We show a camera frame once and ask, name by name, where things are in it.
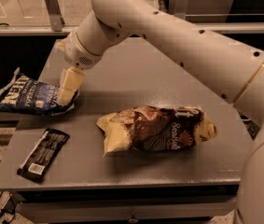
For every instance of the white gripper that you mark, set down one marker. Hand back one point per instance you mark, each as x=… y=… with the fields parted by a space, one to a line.
x=76 y=54

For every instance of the blue chip bag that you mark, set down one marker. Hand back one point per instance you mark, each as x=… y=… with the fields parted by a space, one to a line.
x=25 y=95

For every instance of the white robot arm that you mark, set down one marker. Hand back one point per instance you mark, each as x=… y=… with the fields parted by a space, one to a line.
x=231 y=69

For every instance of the brown yellow chip bag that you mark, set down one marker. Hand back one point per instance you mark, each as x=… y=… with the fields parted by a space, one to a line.
x=156 y=129

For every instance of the black snack bar wrapper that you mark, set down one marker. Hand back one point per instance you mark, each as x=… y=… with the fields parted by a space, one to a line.
x=42 y=155

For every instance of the left metal railing post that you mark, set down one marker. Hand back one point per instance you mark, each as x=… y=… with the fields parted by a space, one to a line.
x=55 y=15

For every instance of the metal railing post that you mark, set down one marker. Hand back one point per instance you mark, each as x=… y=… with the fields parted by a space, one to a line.
x=55 y=15
x=178 y=8

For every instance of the right metal railing post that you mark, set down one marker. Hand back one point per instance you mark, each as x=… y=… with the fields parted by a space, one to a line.
x=178 y=8

